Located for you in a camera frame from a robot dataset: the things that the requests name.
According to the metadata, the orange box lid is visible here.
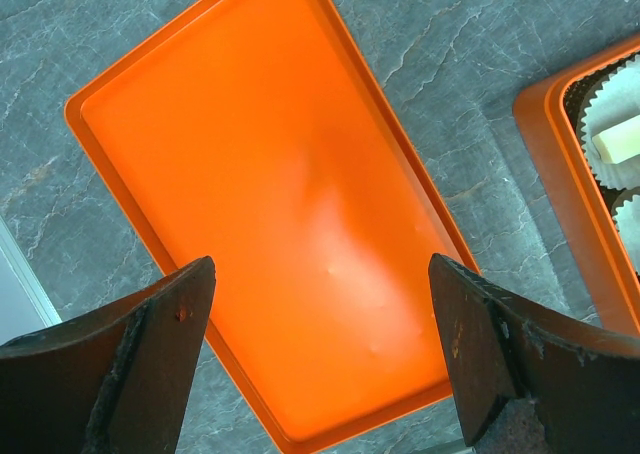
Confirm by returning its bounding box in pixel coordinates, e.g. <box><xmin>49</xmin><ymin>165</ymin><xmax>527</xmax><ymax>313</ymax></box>
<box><xmin>65</xmin><ymin>0</ymin><xmax>474</xmax><ymax>453</ymax></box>

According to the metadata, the orange chocolate box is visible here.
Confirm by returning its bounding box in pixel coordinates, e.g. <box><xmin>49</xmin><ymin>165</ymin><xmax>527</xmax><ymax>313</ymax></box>
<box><xmin>513</xmin><ymin>34</ymin><xmax>639</xmax><ymax>336</ymax></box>

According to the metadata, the white paper cup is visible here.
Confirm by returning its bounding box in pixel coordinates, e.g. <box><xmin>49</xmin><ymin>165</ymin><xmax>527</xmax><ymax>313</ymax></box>
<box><xmin>579</xmin><ymin>56</ymin><xmax>639</xmax><ymax>190</ymax></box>
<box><xmin>612</xmin><ymin>188</ymin><xmax>639</xmax><ymax>264</ymax></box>

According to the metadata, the white chocolate piece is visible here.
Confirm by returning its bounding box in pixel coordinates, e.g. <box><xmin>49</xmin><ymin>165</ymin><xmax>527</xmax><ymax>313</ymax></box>
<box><xmin>592</xmin><ymin>116</ymin><xmax>640</xmax><ymax>164</ymax></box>

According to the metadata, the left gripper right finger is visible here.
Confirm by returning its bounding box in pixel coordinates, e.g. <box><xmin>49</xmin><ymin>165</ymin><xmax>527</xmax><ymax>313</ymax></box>
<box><xmin>429</xmin><ymin>254</ymin><xmax>639</xmax><ymax>453</ymax></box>

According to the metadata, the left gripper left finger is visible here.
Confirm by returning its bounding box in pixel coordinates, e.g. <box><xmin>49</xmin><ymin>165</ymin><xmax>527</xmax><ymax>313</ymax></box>
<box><xmin>1</xmin><ymin>256</ymin><xmax>216</xmax><ymax>453</ymax></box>

